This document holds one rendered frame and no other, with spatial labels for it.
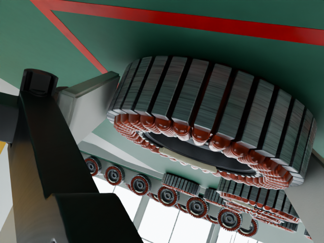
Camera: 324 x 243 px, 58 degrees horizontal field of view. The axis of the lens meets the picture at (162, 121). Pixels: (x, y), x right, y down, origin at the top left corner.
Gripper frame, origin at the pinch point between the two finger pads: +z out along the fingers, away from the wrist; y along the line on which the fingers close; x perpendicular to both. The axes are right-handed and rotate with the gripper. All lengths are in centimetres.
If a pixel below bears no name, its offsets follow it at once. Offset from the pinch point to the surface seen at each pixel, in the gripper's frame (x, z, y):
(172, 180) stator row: -32, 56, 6
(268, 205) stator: -9.0, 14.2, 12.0
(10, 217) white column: -258, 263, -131
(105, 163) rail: -76, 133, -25
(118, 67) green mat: 1.8, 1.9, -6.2
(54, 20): 3.3, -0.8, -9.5
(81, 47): 2.2, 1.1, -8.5
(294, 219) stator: -10.0, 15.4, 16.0
